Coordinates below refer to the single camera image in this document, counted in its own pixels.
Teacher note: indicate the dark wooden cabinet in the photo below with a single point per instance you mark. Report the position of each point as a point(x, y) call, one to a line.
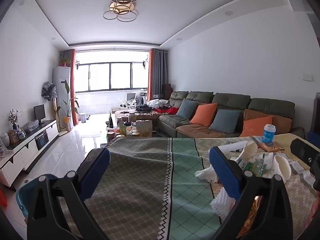
point(167, 91)

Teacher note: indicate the large window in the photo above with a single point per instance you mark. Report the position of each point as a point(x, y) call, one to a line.
point(100, 76)

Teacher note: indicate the person's right hand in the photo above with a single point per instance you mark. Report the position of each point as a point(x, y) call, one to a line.
point(315, 212)

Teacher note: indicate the white foam net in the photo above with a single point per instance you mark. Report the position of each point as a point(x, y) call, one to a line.
point(220, 202)

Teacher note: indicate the brown paper bag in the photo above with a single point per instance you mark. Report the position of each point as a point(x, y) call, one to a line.
point(144, 128)

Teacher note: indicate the white standing air conditioner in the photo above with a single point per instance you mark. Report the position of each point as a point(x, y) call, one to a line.
point(61, 80)

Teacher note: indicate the coffee table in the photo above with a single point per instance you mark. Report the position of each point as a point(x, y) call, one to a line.
point(125, 130)

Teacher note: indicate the green sofa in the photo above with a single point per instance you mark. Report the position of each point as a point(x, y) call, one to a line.
point(232, 100)

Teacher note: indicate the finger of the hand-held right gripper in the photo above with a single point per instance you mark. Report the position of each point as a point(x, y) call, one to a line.
point(303, 152)
point(313, 136)

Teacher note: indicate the white wall switch plate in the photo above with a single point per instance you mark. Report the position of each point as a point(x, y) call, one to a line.
point(307, 77)

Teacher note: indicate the white tv cabinet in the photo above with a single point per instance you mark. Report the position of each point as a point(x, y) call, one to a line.
point(27, 150)

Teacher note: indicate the brown seat cover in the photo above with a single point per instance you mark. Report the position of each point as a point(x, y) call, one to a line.
point(197, 131)

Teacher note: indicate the cloth-covered standing fan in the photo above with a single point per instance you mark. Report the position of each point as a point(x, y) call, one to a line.
point(48, 90)

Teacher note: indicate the red plastic object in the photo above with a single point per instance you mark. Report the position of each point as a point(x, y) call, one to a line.
point(2, 197)

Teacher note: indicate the orange and grey curtain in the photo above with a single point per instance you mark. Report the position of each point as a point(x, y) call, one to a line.
point(73, 85)
point(156, 75)

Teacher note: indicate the blue and white cup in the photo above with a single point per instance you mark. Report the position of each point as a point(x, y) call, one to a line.
point(268, 135)

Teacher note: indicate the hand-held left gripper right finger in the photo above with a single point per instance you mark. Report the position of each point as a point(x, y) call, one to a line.
point(225, 173)

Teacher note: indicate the gold snack packet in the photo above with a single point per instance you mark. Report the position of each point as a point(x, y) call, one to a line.
point(272, 148)

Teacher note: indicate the dark grey furniture panel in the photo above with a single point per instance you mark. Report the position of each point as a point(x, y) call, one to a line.
point(317, 110)

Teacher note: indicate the patterned tablecloth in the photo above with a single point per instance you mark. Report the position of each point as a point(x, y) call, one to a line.
point(150, 180)

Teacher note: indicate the teal plastic bin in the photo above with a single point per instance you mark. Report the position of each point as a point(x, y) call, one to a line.
point(23, 197)

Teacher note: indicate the plant in dark vase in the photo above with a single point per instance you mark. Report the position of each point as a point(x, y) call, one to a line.
point(13, 117)

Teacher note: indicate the white clothes pile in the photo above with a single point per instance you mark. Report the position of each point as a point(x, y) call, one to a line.
point(157, 103)

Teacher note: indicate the clear green-printed plastic bag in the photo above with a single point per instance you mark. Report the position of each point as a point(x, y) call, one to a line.
point(260, 166)

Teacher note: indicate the white office chair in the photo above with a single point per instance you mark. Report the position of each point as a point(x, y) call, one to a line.
point(130, 100)

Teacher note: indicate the tall leafy potted plant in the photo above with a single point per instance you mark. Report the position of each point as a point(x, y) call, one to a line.
point(67, 122)

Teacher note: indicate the black bag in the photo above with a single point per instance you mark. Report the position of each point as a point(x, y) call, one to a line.
point(143, 108)

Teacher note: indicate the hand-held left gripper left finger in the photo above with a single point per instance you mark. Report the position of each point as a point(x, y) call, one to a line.
point(96, 172)

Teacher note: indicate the orange cushion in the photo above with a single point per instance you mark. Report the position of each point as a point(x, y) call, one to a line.
point(253, 128)
point(203, 115)

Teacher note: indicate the red cloth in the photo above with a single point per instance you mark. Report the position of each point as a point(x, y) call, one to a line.
point(172, 110)

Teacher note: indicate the gold foil wrapper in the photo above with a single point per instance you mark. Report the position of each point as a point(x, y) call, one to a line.
point(257, 212)

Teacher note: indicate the brown back cushion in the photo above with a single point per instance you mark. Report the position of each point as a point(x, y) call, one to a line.
point(281, 122)

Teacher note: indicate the brown ottoman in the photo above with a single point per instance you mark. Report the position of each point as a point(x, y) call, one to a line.
point(147, 116)

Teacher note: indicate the small red-potted plant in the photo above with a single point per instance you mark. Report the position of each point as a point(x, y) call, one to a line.
point(65, 62)

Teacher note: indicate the picture frame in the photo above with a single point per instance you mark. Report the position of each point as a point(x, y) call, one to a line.
point(13, 137)

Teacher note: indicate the blue-grey cushion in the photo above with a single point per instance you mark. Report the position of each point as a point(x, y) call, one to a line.
point(186, 108)
point(225, 121)

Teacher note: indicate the small white pedal bin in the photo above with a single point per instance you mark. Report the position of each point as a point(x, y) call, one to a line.
point(83, 118)

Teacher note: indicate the black monitor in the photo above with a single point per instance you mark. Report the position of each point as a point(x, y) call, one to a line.
point(39, 112)

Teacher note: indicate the blue and white porcelain jar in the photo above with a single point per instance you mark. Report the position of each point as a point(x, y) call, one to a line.
point(21, 134)

